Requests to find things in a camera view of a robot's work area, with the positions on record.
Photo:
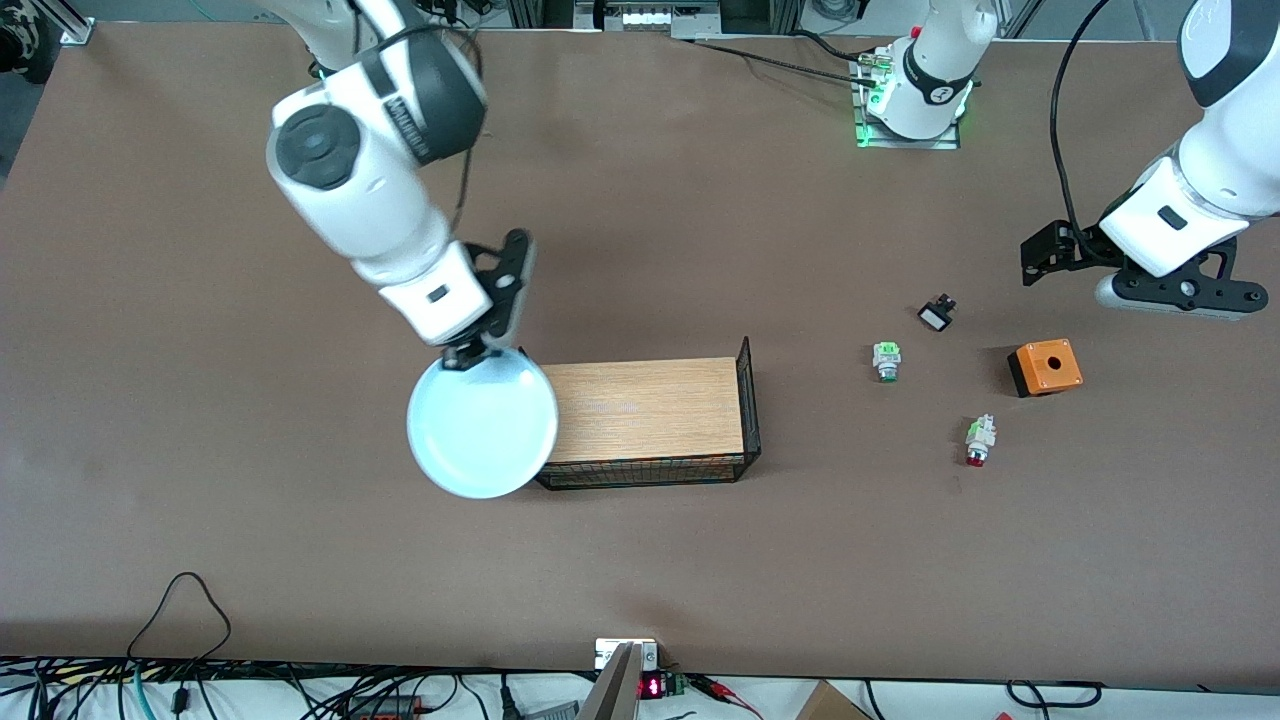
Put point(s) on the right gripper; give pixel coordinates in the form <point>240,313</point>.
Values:
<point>466,353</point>

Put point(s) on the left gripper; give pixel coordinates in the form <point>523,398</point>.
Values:
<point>1078,244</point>

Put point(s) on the light blue round plate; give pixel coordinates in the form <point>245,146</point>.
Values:
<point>480,430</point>

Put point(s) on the red push button switch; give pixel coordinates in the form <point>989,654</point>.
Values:
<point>980,437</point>

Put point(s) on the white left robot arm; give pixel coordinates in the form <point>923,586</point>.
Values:
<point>935,60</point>

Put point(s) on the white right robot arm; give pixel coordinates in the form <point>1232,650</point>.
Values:
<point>340,190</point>

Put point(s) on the light wooden board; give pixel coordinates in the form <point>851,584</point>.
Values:
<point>660,410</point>

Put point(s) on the orange black device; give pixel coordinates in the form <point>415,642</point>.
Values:
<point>385,708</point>

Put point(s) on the silver lit device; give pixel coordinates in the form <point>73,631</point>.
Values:
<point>645,18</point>

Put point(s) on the red digit display module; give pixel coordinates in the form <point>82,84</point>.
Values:
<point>652,687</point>

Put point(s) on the brown cardboard piece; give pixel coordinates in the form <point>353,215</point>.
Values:
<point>830,705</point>

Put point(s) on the dark mottled object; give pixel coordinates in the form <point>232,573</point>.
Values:
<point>25,50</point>

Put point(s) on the orange button enclosure box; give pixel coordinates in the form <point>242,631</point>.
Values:
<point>1050,368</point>

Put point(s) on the small black white switch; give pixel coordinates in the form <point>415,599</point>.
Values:
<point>935,318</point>

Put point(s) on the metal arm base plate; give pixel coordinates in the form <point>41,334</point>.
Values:
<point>905,144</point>

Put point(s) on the green push button switch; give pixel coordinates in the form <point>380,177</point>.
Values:
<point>886,358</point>

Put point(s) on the silver metal bracket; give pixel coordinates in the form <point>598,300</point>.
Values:
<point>612,652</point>

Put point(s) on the grey angled post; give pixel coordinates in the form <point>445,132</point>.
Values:
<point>612,695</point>

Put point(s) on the aluminium frame profile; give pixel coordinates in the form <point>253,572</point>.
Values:
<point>75,30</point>

